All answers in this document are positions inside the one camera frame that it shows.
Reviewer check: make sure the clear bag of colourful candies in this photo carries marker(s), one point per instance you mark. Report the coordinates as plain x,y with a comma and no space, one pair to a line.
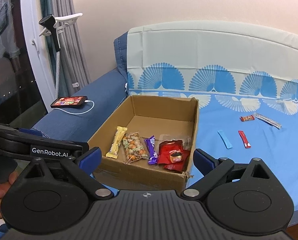
186,140

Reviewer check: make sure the black smartphone lit screen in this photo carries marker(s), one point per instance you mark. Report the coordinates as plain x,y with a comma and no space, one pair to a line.
69,102

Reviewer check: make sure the white black phone holder stand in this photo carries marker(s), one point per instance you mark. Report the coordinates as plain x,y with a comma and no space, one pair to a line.
52,26

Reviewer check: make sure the light blue stick sachet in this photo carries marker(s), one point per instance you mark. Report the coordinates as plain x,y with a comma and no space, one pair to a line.
225,140

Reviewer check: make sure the small red candy bar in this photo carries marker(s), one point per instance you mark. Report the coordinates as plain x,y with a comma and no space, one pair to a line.
247,118

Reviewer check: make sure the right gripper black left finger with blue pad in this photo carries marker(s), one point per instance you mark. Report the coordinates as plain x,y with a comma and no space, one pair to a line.
80,171

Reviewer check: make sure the red stick sachet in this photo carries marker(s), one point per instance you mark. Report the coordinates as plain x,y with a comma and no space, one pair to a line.
244,139

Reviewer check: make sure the silver foil snack stick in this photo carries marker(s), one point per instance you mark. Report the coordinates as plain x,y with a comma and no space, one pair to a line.
267,120

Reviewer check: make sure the yellow gold snack bar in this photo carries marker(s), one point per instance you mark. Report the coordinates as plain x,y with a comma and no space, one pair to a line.
119,134

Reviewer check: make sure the blue white fan-pattern sheet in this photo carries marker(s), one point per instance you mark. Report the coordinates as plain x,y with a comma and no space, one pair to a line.
233,70

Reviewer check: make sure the red coffee pouch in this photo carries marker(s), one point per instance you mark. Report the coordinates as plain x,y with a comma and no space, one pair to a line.
172,155

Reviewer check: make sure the purple chocolate bar wrapper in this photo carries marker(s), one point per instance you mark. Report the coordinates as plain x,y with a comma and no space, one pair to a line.
153,156

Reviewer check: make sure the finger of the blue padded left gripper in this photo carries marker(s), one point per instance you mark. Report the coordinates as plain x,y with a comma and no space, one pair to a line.
33,132

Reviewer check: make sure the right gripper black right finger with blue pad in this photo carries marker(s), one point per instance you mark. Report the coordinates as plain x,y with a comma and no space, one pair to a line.
214,173

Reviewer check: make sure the grey curtain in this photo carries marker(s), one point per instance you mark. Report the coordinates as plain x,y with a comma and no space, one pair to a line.
74,74

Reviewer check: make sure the blue fabric sofa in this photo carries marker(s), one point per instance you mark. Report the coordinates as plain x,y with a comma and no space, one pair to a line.
104,95

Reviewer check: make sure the clear bag of coated peanuts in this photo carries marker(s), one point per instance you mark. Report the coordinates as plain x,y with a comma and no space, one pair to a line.
134,148

